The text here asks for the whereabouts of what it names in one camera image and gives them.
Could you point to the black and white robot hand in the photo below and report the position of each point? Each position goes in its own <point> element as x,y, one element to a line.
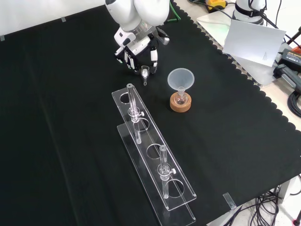
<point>136,47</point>

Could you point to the translucent plastic funnel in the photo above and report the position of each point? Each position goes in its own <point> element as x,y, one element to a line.
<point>180,78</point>

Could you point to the clear acrylic funnel stand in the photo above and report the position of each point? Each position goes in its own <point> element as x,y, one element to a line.
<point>150,143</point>

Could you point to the small round-bottom glass flask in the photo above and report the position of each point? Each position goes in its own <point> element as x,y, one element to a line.
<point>181,99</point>

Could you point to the yellow stop button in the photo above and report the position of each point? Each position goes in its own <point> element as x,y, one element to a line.
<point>217,3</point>

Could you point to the black cloth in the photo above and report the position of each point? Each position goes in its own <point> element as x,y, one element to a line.
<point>70,117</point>

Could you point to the pale board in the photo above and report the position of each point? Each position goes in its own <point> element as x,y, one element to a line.
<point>254,42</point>

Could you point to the black power adapter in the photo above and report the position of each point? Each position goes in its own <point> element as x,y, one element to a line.
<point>292,57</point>

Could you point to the black tripod leg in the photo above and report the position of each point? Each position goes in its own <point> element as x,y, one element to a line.
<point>294,37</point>

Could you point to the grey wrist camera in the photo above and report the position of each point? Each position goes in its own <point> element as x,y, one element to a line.
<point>163,37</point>

